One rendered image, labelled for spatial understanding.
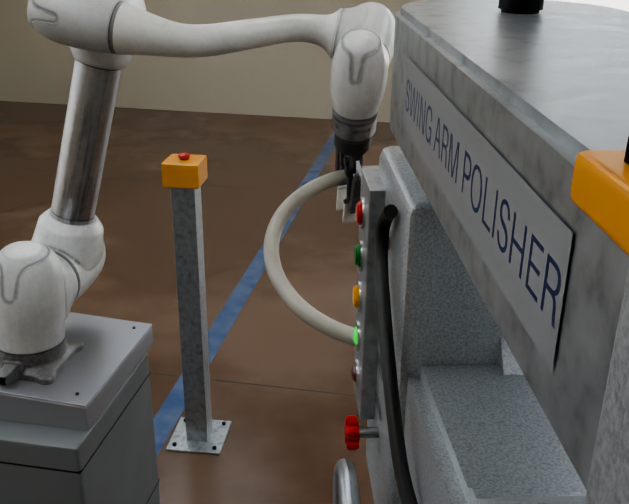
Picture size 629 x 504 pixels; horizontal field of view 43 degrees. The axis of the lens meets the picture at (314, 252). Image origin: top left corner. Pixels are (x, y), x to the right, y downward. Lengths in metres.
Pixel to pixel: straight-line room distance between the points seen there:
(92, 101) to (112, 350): 0.58
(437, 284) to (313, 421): 2.43
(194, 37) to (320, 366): 2.15
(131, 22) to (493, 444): 1.15
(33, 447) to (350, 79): 0.99
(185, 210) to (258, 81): 5.11
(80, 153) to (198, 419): 1.40
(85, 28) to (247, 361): 2.18
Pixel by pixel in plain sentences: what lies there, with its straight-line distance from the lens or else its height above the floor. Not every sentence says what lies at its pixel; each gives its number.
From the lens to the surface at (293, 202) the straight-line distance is 1.60.
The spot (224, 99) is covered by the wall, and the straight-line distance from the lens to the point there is 7.77.
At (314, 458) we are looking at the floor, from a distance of 2.95.
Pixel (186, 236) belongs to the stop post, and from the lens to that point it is 2.63.
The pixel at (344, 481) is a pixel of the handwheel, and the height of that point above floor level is 1.31.
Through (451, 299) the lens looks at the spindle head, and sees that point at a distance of 0.73.
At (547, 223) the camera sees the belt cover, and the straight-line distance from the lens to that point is 0.34.
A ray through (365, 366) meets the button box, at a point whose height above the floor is 1.35.
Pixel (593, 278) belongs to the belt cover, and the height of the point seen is 1.70.
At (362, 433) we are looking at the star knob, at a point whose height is 1.28.
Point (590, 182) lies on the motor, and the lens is 0.23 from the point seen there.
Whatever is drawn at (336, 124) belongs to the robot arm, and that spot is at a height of 1.43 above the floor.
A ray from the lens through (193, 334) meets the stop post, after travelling 2.79.
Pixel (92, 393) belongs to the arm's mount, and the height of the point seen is 0.86.
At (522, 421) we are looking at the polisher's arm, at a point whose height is 1.43.
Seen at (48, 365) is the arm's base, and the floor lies 0.89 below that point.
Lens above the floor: 1.82
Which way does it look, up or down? 23 degrees down
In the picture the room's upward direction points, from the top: 1 degrees clockwise
